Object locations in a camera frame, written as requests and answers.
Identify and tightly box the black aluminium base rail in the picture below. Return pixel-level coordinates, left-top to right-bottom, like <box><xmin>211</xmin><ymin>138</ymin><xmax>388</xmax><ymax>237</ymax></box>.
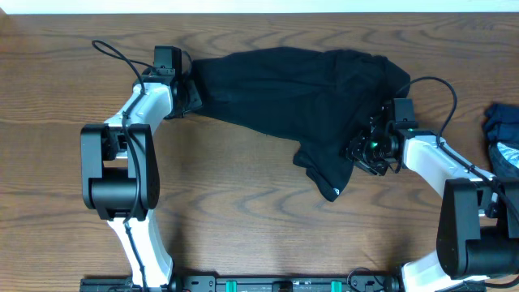
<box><xmin>79</xmin><ymin>273</ymin><xmax>404</xmax><ymax>292</ymax></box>

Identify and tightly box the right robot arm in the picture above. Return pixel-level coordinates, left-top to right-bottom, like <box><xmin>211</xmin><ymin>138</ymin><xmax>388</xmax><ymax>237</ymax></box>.
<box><xmin>344</xmin><ymin>121</ymin><xmax>518</xmax><ymax>291</ymax></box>

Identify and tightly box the dark blue crumpled garment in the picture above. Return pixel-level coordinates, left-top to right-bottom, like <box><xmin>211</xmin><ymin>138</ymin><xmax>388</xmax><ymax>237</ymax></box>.
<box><xmin>483</xmin><ymin>103</ymin><xmax>518</xmax><ymax>178</ymax></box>

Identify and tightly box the black polo shirt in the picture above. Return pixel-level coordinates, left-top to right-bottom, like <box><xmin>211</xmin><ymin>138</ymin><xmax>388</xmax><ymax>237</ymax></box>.
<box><xmin>191</xmin><ymin>47</ymin><xmax>410</xmax><ymax>202</ymax></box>

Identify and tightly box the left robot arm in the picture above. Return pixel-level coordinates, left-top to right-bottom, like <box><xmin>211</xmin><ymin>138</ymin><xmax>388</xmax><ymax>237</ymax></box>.
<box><xmin>80</xmin><ymin>67</ymin><xmax>201</xmax><ymax>291</ymax></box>

